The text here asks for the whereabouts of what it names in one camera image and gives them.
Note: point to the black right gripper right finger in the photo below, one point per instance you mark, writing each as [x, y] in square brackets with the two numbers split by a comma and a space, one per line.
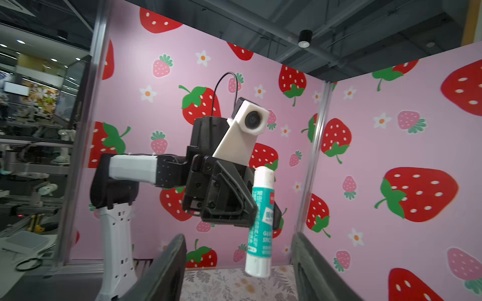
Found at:
[315, 279]

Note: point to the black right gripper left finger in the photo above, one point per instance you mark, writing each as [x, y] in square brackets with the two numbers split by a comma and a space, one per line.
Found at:
[164, 279]

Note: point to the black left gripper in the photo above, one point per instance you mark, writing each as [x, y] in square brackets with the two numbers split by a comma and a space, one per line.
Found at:
[219, 191]

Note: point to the green white glue stick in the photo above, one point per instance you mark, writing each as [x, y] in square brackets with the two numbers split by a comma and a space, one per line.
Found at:
[259, 247]

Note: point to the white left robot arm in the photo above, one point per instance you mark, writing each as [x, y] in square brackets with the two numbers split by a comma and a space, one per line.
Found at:
[113, 192]

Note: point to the aluminium frame post right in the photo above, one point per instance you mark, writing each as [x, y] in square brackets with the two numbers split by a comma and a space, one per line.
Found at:
[314, 156]

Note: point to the aluminium frame post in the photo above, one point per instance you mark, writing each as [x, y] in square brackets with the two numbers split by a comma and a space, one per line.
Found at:
[91, 77]
[314, 156]

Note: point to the aluminium frame post left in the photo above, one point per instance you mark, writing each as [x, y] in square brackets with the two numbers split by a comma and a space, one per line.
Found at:
[91, 77]

